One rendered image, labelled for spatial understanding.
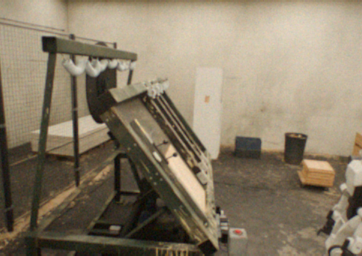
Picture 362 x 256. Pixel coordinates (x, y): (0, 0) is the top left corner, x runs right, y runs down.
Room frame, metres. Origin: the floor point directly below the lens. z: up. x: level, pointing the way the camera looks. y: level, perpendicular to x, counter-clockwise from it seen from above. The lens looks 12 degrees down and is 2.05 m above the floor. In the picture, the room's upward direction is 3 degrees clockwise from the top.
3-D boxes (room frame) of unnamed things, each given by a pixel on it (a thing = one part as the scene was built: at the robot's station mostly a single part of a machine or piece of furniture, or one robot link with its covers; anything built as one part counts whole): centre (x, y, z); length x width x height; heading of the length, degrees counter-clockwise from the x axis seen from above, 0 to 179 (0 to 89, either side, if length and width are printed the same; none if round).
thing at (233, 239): (1.79, -0.44, 0.84); 0.12 x 0.12 x 0.18; 86
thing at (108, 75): (2.81, 0.77, 1.85); 0.80 x 0.06 x 0.80; 176
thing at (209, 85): (6.56, -0.64, 1.03); 0.61 x 0.58 x 2.05; 167
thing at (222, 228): (2.23, -0.40, 0.69); 0.50 x 0.14 x 0.24; 176
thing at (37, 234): (2.88, 0.34, 0.41); 2.20 x 1.38 x 0.83; 176
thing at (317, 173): (4.98, -2.52, 0.20); 0.61 x 0.53 x 0.40; 167
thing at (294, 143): (6.28, -2.63, 0.33); 0.52 x 0.51 x 0.65; 167
